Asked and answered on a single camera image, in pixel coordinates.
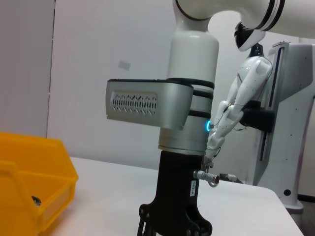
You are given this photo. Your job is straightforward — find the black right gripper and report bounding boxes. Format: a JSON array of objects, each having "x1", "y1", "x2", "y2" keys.
[{"x1": 136, "y1": 149, "x2": 214, "y2": 236}]

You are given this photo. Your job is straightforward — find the small dark background object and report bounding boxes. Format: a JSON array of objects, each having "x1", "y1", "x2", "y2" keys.
[{"x1": 220, "y1": 173, "x2": 245, "y2": 184}]

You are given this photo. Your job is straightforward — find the yellow plastic bin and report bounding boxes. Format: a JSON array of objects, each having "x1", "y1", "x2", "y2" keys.
[{"x1": 0, "y1": 132, "x2": 79, "y2": 236}]

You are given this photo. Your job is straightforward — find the white humanoid robot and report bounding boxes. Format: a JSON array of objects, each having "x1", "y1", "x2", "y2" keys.
[{"x1": 205, "y1": 21, "x2": 274, "y2": 170}]

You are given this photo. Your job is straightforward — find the white grey lift column stand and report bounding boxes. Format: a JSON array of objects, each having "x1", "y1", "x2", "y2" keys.
[{"x1": 252, "y1": 41, "x2": 315, "y2": 215}]

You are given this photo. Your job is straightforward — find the black carriage bracket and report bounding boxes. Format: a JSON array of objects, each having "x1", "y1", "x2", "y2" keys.
[{"x1": 241, "y1": 100, "x2": 276, "y2": 133}]

